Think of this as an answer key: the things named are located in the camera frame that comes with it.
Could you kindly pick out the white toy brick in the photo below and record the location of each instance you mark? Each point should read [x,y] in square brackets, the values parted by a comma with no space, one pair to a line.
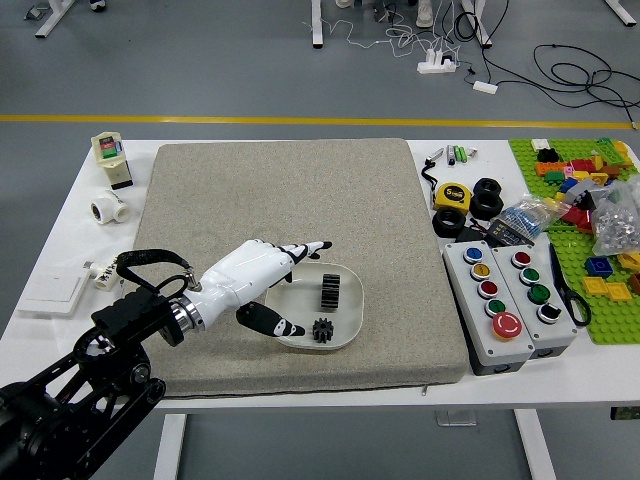
[540,145]

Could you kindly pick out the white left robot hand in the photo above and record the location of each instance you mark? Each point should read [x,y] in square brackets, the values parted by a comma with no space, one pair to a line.
[240,275]

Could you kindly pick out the white and black cylinder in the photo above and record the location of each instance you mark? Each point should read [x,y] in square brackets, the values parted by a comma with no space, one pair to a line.
[451,155]

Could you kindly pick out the green long toy plate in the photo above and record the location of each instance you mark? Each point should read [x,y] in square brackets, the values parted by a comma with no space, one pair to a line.
[609,150]

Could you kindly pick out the grey-brown mat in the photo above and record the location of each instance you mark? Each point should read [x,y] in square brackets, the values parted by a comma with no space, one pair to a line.
[300,200]

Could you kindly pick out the brown toy brick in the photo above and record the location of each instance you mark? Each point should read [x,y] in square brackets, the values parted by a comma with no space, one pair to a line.
[635,282]

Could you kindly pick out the grey under-table bracket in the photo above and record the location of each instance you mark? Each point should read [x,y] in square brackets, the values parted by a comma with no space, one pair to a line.
[455,418]

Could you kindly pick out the blue square toy brick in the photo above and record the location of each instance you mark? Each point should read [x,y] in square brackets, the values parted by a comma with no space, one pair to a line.
[600,266]

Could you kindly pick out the small black gear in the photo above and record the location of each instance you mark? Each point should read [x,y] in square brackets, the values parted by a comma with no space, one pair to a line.
[323,331]

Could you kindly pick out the white square dish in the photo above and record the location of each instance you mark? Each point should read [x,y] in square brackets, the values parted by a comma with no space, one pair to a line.
[350,305]

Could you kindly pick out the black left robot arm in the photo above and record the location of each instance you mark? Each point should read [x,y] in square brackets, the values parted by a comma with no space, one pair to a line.
[130,315]

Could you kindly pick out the red toy brick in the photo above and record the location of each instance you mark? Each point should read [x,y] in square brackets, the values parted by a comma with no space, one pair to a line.
[575,219]

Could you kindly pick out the green brick baseplate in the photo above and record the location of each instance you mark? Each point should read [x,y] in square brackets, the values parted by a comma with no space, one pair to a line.
[570,255]

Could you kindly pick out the white power adapter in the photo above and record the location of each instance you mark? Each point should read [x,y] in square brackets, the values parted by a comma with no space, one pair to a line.
[485,87]

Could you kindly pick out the grey four-button control box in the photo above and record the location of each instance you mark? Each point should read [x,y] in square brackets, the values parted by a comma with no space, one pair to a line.
[562,332]

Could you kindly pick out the white power strip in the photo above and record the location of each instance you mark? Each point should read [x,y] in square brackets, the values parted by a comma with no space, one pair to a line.
[437,64]

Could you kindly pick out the plastic bag of blue parts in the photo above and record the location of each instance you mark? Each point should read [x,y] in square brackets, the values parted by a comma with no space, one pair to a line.
[520,217]

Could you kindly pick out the grey five-button control box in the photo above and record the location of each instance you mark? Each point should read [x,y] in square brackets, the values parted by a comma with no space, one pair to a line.
[480,325]

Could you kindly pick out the black flat module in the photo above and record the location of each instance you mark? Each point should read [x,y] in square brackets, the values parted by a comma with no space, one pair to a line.
[470,235]

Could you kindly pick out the white flat card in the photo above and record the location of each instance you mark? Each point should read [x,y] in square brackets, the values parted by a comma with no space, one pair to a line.
[50,295]

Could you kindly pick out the person's white shoe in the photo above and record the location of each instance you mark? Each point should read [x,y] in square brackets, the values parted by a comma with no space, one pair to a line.
[424,12]

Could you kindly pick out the cream switch box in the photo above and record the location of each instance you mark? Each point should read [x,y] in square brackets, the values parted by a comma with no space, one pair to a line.
[112,165]

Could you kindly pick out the black digital meter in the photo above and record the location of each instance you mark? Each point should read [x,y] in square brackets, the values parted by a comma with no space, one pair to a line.
[507,234]

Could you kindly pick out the black scissors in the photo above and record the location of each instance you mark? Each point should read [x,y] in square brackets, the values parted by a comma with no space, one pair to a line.
[559,272]

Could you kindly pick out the big black gear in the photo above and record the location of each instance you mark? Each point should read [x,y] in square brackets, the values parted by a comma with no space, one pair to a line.
[330,292]

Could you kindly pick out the yellow flat toy brick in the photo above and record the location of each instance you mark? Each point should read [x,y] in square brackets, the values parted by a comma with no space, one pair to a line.
[595,285]
[619,291]

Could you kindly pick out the black rubber tyre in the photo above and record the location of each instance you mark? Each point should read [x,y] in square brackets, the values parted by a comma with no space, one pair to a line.
[449,223]
[487,206]
[487,185]

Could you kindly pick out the white table leg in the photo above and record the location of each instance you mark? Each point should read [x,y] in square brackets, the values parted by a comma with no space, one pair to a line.
[536,445]
[169,445]

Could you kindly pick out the white desk leg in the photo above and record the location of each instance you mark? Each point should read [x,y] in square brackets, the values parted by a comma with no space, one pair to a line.
[477,22]
[317,25]
[625,12]
[52,20]

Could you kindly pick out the plastic bag of metal nuts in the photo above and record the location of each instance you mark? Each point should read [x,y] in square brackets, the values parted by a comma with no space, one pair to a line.
[612,225]

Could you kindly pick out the black toy brick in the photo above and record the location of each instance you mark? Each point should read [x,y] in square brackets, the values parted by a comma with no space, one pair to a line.
[547,155]

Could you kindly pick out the green battery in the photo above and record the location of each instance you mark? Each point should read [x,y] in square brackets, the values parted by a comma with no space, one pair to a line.
[458,153]
[465,154]

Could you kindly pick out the grey toy brick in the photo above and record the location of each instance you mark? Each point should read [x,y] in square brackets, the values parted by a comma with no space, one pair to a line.
[585,189]

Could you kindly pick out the green toy brick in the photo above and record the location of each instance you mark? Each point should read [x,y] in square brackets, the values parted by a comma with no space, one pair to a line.
[553,177]

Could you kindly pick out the yellow tape measure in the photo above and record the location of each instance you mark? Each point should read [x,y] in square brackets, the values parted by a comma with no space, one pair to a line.
[451,196]

